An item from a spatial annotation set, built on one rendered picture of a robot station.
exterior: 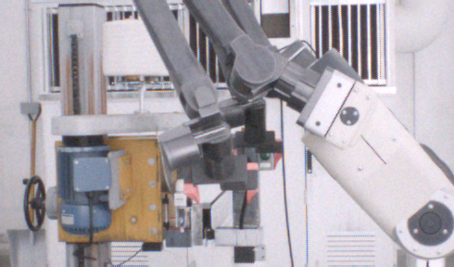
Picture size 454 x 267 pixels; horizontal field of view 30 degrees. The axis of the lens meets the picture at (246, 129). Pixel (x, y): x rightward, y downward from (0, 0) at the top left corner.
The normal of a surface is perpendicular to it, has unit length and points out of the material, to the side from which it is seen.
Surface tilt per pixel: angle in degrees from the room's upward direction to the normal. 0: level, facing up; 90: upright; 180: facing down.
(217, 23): 68
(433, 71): 90
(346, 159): 90
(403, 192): 115
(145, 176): 90
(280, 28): 44
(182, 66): 58
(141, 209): 90
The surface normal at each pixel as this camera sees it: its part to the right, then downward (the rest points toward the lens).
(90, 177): 0.33, 0.04
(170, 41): 0.07, -0.30
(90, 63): -0.10, 0.05
